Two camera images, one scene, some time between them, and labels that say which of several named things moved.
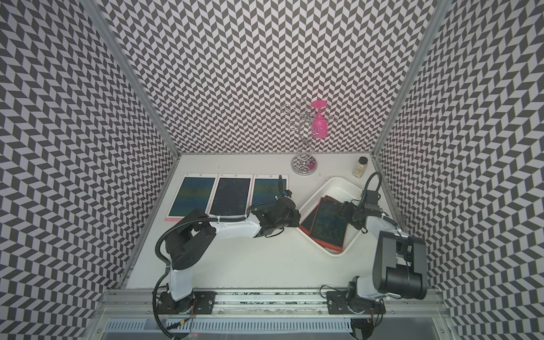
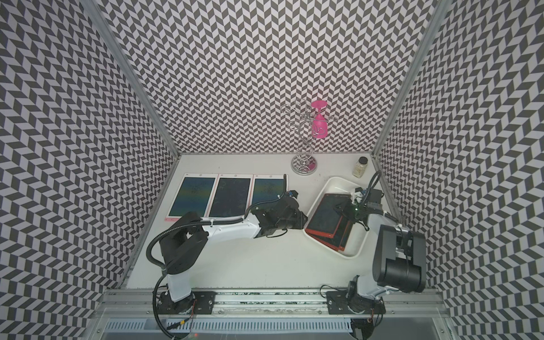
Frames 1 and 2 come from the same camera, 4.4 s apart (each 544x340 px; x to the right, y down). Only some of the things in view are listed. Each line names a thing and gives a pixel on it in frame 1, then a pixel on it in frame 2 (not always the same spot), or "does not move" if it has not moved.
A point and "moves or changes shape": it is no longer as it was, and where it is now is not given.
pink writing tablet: [231, 195] does not move
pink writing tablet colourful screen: [194, 192] does not move
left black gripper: [296, 214] does not move
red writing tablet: [329, 223] moves or changes shape
